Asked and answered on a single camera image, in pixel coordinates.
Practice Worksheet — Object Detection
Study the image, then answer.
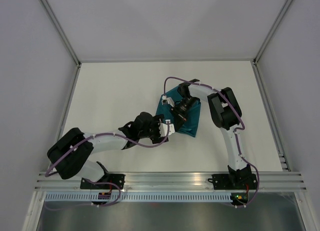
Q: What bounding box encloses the aluminium frame right post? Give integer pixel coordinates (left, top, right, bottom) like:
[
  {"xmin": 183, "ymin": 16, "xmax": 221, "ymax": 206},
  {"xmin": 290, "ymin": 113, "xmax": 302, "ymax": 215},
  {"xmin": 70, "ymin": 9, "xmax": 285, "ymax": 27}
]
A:
[{"xmin": 252, "ymin": 0, "xmax": 301, "ymax": 66}]

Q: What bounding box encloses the aluminium frame left post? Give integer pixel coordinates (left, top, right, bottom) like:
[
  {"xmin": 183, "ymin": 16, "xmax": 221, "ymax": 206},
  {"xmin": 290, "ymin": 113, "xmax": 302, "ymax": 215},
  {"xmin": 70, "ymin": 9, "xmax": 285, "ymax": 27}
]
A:
[{"xmin": 34, "ymin": 0, "xmax": 81, "ymax": 64}]

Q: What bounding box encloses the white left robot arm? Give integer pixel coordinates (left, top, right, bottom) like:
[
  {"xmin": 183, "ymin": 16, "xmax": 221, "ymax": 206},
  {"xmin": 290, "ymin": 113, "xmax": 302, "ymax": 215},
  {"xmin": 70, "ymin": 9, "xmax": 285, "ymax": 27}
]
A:
[{"xmin": 45, "ymin": 112, "xmax": 175, "ymax": 189}]

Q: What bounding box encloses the teal cloth napkin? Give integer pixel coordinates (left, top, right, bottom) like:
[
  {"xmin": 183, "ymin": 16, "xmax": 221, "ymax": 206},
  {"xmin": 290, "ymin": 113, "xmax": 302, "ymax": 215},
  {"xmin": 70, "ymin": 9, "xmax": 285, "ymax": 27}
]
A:
[{"xmin": 155, "ymin": 86, "xmax": 201, "ymax": 138}]

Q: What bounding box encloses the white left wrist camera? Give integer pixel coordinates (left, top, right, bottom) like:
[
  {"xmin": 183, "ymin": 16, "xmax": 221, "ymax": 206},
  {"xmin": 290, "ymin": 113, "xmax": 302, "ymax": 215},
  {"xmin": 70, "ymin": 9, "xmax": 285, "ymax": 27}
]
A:
[{"xmin": 159, "ymin": 119, "xmax": 175, "ymax": 137}]

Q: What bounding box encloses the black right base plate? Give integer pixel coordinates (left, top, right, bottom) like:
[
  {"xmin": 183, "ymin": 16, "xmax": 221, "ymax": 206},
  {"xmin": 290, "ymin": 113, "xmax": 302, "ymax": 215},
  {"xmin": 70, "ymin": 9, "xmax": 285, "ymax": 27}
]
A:
[{"xmin": 207, "ymin": 164, "xmax": 258, "ymax": 190}]

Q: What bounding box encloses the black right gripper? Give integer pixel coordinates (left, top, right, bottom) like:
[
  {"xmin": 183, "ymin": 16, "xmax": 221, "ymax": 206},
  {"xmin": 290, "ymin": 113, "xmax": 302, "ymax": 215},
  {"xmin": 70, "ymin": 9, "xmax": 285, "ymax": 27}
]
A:
[{"xmin": 169, "ymin": 96, "xmax": 198, "ymax": 132}]

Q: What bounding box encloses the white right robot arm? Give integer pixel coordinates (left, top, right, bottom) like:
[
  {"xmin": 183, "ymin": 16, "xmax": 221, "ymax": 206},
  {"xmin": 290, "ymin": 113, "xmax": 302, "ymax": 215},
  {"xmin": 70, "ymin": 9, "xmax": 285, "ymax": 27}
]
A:
[{"xmin": 170, "ymin": 79, "xmax": 251, "ymax": 189}]

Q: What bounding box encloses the white slotted cable duct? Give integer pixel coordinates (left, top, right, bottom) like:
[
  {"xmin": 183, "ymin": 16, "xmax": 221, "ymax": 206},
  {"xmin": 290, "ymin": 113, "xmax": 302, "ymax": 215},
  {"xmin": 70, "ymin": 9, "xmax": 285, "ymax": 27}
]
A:
[{"xmin": 45, "ymin": 191, "xmax": 232, "ymax": 203}]

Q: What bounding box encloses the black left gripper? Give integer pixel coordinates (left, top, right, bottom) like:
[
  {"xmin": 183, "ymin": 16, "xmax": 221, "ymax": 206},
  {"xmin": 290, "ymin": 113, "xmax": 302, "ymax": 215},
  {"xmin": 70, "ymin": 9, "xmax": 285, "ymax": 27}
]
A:
[{"xmin": 138, "ymin": 114, "xmax": 169, "ymax": 144}]

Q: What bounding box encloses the aluminium front rail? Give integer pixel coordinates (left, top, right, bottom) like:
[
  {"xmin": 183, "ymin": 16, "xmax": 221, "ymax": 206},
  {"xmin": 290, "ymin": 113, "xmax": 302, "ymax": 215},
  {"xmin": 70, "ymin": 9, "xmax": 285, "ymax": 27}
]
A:
[{"xmin": 33, "ymin": 171, "xmax": 307, "ymax": 193}]

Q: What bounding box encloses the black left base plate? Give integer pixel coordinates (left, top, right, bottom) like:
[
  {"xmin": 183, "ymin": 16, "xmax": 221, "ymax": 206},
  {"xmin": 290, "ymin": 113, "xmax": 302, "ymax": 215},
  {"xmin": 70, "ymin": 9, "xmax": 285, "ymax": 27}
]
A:
[{"xmin": 80, "ymin": 173, "xmax": 126, "ymax": 190}]

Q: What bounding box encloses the aluminium frame post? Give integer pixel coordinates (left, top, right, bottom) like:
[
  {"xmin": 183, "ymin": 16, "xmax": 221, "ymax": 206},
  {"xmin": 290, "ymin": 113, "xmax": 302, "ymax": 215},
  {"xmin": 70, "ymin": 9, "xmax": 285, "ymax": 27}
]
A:
[
  {"xmin": 252, "ymin": 0, "xmax": 301, "ymax": 66},
  {"xmin": 34, "ymin": 0, "xmax": 81, "ymax": 64}
]

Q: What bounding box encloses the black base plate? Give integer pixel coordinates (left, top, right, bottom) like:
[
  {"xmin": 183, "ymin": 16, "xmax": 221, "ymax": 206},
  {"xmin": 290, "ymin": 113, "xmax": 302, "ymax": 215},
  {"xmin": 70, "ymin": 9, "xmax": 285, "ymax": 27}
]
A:
[
  {"xmin": 80, "ymin": 173, "xmax": 126, "ymax": 190},
  {"xmin": 207, "ymin": 164, "xmax": 258, "ymax": 190}
]

